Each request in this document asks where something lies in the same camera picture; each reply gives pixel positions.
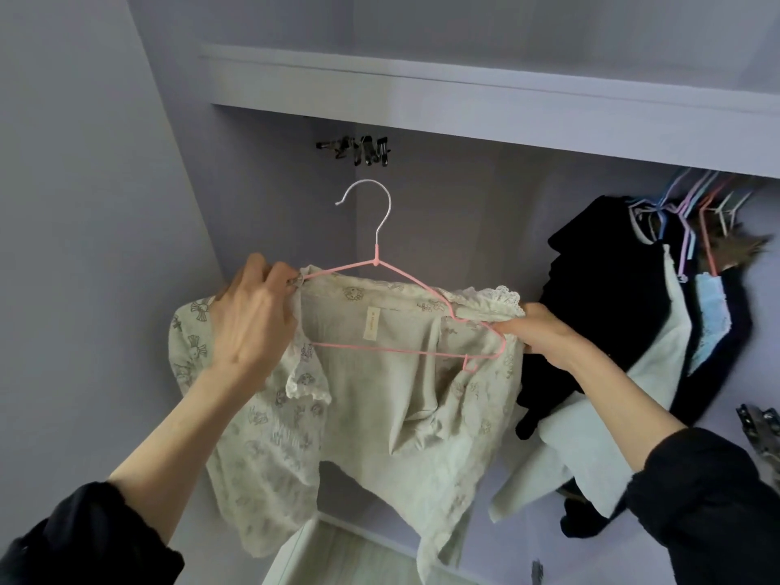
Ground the white cartoon print t-shirt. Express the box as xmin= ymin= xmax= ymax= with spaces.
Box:
xmin=487 ymin=243 xmax=694 ymax=525

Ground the cream bow-print blouse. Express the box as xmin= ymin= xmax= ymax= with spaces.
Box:
xmin=168 ymin=264 xmax=526 ymax=585

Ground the grey wardrobe shelf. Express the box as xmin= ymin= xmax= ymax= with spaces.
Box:
xmin=201 ymin=45 xmax=780 ymax=180

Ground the person's right hand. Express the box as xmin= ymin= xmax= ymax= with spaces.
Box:
xmin=457 ymin=301 xmax=599 ymax=373

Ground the black fur-trimmed jacket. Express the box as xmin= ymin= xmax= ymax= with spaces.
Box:
xmin=713 ymin=231 xmax=772 ymax=275

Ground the light grey wardrobe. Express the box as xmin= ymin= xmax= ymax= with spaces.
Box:
xmin=0 ymin=0 xmax=780 ymax=585

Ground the black garment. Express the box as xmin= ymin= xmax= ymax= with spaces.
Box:
xmin=514 ymin=194 xmax=674 ymax=440

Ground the black star-trim graphic t-shirt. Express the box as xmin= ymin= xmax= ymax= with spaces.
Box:
xmin=670 ymin=267 xmax=755 ymax=427

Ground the person's left forearm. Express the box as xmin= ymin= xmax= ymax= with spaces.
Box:
xmin=0 ymin=365 xmax=275 ymax=585

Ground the person's left hand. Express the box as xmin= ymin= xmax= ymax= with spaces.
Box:
xmin=210 ymin=252 xmax=302 ymax=391

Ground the blue wire hanger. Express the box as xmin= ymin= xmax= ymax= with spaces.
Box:
xmin=627 ymin=167 xmax=692 ymax=239

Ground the pink wire hanger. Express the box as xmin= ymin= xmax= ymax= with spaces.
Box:
xmin=674 ymin=174 xmax=721 ymax=281
xmin=697 ymin=176 xmax=735 ymax=278
xmin=301 ymin=179 xmax=511 ymax=373

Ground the cluster of metal clips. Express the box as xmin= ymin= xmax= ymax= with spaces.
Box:
xmin=317 ymin=135 xmax=392 ymax=168

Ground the white wire hanger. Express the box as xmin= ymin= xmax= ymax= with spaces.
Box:
xmin=719 ymin=188 xmax=757 ymax=236

